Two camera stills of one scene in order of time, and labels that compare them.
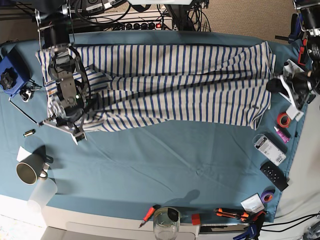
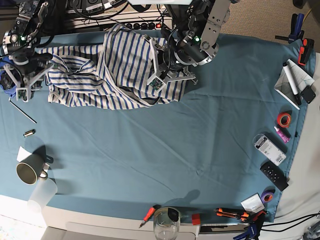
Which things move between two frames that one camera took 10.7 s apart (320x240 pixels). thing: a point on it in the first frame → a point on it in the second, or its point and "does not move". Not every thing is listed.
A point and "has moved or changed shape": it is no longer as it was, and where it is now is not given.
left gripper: x=298 y=83 → x=187 y=48
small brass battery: x=29 y=133 does not move
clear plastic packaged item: x=269 y=149 does not move
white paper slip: x=22 y=154 does not move
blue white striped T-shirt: x=217 y=86 has moved or changed shape
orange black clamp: x=302 y=53 does not move
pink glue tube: x=283 y=134 does not move
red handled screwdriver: x=150 y=213 does not move
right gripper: x=68 y=105 → x=28 y=61
